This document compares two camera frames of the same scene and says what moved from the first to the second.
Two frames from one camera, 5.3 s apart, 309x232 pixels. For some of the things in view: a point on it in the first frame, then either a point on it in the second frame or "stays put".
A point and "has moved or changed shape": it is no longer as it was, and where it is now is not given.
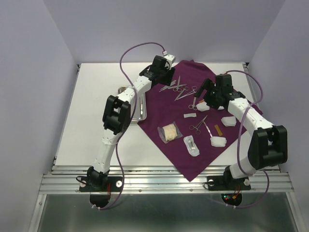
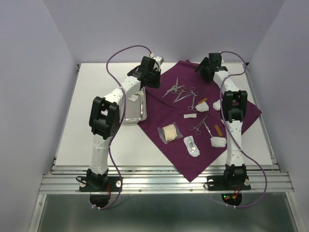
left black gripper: [167, 80] -> [157, 84]
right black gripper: [208, 84] -> [204, 63]
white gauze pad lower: [218, 141] stays put
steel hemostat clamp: [192, 127] stays put
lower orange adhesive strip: [218, 130] stays put
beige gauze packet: [170, 132] stays put
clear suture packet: [191, 145] stays put
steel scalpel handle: [172, 87] has moved or changed shape
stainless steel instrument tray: [140, 113] stays put
